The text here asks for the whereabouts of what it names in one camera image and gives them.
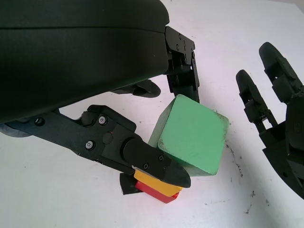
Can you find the red wooden block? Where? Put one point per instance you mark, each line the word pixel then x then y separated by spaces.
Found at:
pixel 161 198

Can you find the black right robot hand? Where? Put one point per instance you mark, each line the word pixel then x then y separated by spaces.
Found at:
pixel 294 133

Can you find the yellow wooden block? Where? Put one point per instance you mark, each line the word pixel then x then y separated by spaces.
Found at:
pixel 164 188

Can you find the green wooden block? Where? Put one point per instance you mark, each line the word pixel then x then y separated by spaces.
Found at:
pixel 194 135

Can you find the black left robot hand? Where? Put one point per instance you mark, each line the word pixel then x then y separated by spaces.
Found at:
pixel 71 59

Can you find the black tape strip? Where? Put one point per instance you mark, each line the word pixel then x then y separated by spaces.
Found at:
pixel 127 185

